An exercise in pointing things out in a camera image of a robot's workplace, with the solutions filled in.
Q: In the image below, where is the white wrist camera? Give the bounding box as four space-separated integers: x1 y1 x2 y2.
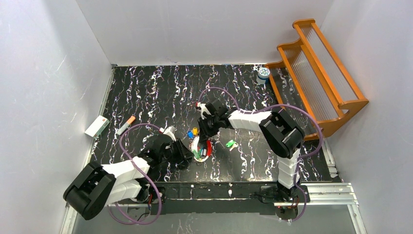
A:
159 126 177 141
195 102 211 119

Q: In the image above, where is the aluminium rail frame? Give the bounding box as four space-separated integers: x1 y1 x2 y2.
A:
61 182 366 234

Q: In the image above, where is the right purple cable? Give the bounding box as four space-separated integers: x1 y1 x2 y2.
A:
197 87 324 223

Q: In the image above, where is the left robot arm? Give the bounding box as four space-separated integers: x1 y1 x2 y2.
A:
63 134 193 220

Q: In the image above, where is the orange wooden rack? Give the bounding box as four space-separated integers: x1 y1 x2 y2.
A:
265 19 369 137

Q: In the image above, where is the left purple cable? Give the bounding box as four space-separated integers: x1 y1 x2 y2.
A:
108 123 164 226

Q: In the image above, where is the orange white marker tube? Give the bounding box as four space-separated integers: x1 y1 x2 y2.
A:
116 116 136 136

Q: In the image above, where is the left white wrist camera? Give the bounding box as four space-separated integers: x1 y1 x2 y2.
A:
159 126 177 141

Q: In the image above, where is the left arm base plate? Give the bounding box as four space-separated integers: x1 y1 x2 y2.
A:
118 187 158 204

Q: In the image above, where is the small white blue jar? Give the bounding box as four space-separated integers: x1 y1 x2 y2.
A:
256 67 271 84

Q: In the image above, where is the purple cable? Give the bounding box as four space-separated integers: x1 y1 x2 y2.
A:
108 123 164 226
197 87 324 223

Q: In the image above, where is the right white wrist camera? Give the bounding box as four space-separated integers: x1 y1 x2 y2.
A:
195 102 211 119

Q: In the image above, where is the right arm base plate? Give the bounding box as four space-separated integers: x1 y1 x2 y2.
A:
250 185 311 205

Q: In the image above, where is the green tagged loose key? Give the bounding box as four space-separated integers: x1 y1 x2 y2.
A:
225 140 238 151

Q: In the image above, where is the white cardboard box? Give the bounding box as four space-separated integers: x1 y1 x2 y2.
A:
84 115 110 139

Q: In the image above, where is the keyring with coloured tags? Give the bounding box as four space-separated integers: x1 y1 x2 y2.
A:
188 127 212 163

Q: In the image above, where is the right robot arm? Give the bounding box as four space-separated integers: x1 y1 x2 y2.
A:
196 100 304 189

